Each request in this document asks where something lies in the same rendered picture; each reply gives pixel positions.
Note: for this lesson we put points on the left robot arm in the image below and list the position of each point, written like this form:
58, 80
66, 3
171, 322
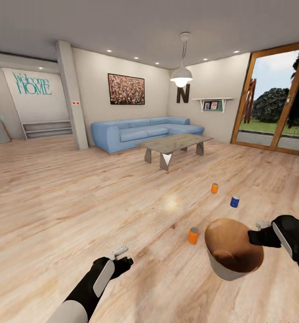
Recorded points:
79, 306

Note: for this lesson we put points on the can of soda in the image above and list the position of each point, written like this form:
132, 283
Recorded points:
234, 201
214, 188
193, 235

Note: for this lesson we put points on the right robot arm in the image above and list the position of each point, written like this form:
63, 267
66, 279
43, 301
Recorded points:
284, 230

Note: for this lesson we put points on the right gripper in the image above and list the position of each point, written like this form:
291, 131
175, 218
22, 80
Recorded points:
261, 238

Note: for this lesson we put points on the room light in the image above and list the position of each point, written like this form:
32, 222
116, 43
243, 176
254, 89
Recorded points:
182, 72

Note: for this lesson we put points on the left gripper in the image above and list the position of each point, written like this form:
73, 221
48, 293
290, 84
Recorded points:
123, 265

